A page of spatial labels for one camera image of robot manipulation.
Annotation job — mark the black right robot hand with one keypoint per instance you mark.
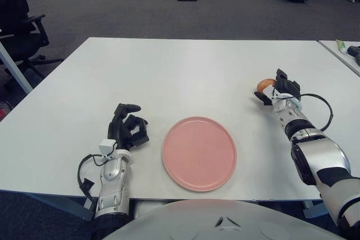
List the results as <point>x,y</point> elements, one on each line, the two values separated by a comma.
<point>285,85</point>

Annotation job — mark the pink round plate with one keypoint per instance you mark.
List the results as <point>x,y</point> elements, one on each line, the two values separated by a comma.
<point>199,153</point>

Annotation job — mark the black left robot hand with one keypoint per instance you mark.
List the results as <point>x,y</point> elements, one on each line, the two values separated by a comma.
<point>118,130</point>

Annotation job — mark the green white tube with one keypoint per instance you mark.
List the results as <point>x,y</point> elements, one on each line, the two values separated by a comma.
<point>341,46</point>

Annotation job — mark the black office chair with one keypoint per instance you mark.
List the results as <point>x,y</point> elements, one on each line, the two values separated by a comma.
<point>15,26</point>

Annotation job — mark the grey slanted table leg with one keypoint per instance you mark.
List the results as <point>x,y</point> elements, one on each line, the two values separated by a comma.
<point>15,68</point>

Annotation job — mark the red apple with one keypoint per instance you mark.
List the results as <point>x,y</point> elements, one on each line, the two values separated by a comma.
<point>264,85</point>

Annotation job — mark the grey robot torso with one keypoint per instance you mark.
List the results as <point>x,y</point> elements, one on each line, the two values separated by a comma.
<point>219,223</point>

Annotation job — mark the black handheld controller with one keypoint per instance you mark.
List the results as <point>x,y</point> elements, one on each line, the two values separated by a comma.
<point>353,50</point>

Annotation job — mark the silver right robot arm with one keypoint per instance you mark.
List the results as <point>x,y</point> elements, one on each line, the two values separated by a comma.
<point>317,153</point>

